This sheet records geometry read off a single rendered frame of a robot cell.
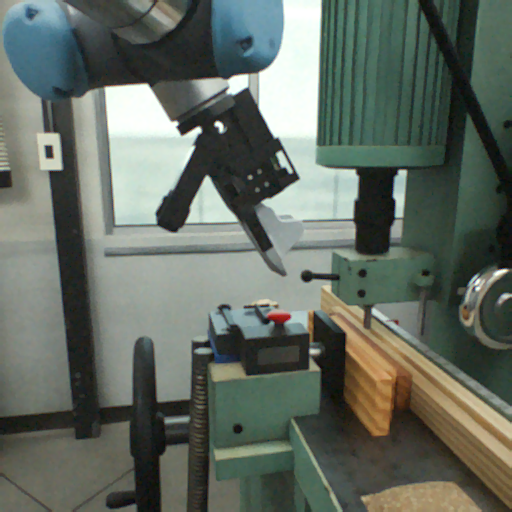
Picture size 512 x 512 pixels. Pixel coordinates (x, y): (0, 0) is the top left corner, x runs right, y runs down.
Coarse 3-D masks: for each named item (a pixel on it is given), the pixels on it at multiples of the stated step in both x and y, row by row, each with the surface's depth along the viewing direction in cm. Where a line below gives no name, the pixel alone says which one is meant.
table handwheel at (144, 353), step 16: (144, 336) 71; (144, 352) 64; (144, 368) 61; (144, 384) 59; (144, 400) 58; (144, 416) 57; (160, 416) 69; (144, 432) 56; (160, 432) 67; (176, 432) 69; (144, 448) 56; (160, 448) 67; (144, 464) 55; (144, 480) 55; (144, 496) 55; (160, 496) 75
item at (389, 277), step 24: (336, 264) 71; (360, 264) 66; (384, 264) 67; (408, 264) 68; (432, 264) 69; (336, 288) 71; (360, 288) 67; (384, 288) 68; (408, 288) 69; (432, 288) 70
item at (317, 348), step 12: (324, 312) 67; (312, 324) 68; (324, 324) 63; (336, 324) 62; (324, 336) 64; (336, 336) 60; (312, 348) 63; (324, 348) 64; (336, 348) 60; (324, 360) 64; (336, 360) 60; (324, 372) 64; (336, 372) 61; (324, 384) 65; (336, 384) 61; (336, 396) 62
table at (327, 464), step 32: (320, 384) 66; (320, 416) 58; (352, 416) 58; (416, 416) 58; (224, 448) 57; (256, 448) 57; (288, 448) 57; (320, 448) 52; (352, 448) 52; (384, 448) 52; (416, 448) 52; (448, 448) 52; (320, 480) 48; (352, 480) 47; (384, 480) 47; (416, 480) 47; (448, 480) 47; (480, 480) 47
